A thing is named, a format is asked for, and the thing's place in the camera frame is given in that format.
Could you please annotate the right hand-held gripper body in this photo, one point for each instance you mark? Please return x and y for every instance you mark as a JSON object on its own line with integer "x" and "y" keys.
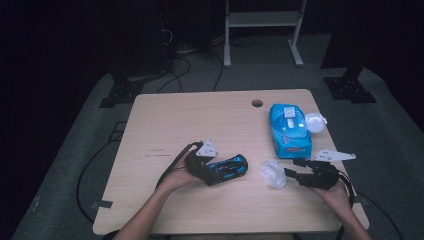
{"x": 321, "y": 175}

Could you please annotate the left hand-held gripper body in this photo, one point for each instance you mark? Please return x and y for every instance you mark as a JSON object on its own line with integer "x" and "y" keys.
{"x": 196, "y": 166}

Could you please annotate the blue and black toy car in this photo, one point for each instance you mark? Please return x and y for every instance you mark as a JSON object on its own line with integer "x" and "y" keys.
{"x": 230, "y": 166}

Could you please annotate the white wet wipe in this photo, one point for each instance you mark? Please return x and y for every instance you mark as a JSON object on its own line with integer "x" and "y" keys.
{"x": 273, "y": 174}

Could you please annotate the blue wet wipe pack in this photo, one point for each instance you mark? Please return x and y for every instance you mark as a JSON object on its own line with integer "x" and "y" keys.
{"x": 290, "y": 130}

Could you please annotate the person's left hand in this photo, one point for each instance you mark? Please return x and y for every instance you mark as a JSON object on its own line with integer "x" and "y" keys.
{"x": 176, "y": 180}

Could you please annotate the person's right hand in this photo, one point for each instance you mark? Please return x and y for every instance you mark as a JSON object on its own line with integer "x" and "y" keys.
{"x": 335, "y": 198}

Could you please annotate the clear crumpled plastic wrap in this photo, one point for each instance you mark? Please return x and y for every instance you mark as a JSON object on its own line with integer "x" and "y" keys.
{"x": 315, "y": 122}

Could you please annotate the grey tape strip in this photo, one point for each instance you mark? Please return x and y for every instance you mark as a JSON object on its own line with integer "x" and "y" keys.
{"x": 358, "y": 199}
{"x": 101, "y": 204}

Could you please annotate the black stand base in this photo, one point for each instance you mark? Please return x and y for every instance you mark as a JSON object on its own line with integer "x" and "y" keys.
{"x": 350, "y": 88}
{"x": 121, "y": 93}

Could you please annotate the white metal stand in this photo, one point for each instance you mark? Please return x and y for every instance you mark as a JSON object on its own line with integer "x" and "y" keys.
{"x": 263, "y": 18}

